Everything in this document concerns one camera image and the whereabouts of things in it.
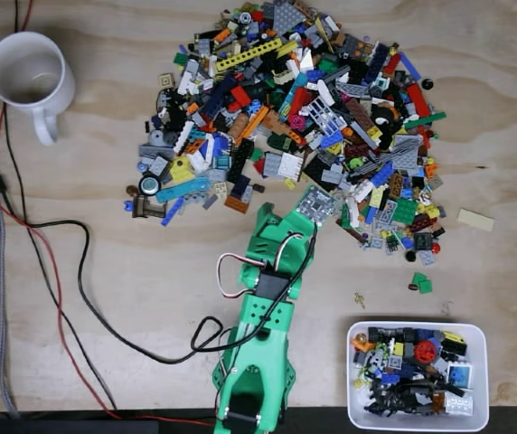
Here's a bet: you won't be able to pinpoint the short red Lego brick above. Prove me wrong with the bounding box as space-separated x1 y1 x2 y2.
230 85 253 108

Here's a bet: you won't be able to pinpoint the white Lego lattice window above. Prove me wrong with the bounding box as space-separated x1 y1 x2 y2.
307 97 348 137

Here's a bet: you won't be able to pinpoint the teal long Lego piece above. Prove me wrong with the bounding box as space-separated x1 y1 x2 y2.
155 176 212 203

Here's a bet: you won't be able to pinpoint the red Lego gear wheel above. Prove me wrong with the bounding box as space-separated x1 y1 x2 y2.
414 341 437 363

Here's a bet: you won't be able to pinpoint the green Lego plates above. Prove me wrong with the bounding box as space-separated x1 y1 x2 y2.
411 272 434 295

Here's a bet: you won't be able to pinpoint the white studded Lego brick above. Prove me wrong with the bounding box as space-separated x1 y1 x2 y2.
444 393 475 415

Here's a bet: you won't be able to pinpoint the thin black cable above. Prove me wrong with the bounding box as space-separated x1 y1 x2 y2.
3 0 118 411

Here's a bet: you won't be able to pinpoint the bare camera circuit board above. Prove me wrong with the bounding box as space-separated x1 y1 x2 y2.
294 184 337 227

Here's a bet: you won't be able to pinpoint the black square Lego plate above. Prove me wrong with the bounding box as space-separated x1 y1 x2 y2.
303 156 345 193

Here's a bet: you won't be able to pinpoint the blue Lego brick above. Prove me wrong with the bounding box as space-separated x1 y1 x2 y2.
369 162 395 186

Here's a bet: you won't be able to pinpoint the white ridged long Lego piece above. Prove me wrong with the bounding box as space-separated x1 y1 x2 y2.
173 120 195 155

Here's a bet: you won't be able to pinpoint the round black silver Lego dish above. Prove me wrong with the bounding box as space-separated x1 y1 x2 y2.
138 175 160 196

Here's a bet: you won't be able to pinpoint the dark brown Lego chair piece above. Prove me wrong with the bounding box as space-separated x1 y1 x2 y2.
131 193 168 219

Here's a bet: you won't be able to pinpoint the yellow Lego beam with holes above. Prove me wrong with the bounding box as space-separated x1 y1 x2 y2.
215 38 283 72

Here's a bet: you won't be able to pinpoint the green long Lego plate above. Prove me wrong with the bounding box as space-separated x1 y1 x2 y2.
403 111 447 130

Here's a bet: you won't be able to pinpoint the white plastic bin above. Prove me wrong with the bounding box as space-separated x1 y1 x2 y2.
346 320 490 431

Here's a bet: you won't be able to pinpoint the narrow blue Lego plate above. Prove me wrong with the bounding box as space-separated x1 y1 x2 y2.
159 197 185 227

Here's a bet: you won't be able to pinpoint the large grey Lego wedge plate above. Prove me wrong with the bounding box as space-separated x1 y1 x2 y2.
378 135 422 171

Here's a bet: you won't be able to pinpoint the black long Lego plate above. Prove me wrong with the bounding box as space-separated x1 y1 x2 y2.
230 137 255 172

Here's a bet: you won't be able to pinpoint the white Lego plate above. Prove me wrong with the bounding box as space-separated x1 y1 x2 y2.
280 152 305 181

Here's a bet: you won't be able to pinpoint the brown long Lego plate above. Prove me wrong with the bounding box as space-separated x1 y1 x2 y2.
344 97 375 132

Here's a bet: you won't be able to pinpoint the blue long Lego plate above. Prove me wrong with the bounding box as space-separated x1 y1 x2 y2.
398 52 422 81

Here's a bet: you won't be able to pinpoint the yellow black Lego piece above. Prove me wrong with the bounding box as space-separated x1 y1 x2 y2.
441 330 467 349

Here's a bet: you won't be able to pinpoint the dark grey Lego wedge plate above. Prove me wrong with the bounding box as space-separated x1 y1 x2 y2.
272 0 308 36

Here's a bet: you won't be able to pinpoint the white ceramic mug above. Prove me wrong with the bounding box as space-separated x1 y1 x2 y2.
0 30 77 146

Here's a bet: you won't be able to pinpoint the orange long Lego plate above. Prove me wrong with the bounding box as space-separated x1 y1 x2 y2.
234 105 269 146

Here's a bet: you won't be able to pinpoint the white red servo wire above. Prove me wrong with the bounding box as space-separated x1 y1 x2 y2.
216 252 268 299
274 231 308 272

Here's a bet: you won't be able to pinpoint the green square Lego plate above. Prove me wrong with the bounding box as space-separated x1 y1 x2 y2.
391 197 420 225

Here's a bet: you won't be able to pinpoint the blue white printed Lego tile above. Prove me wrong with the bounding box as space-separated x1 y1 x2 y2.
446 363 473 390

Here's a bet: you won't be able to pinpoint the orange brown Lego brick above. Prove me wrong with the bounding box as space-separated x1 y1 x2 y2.
223 193 250 214

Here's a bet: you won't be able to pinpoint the long red Lego brick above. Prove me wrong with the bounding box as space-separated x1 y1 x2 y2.
405 83 431 118

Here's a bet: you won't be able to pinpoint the red cable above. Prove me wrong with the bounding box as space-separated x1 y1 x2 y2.
0 0 217 429

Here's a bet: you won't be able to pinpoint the dark blue long Lego piece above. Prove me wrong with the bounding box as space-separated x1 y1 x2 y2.
203 74 237 114

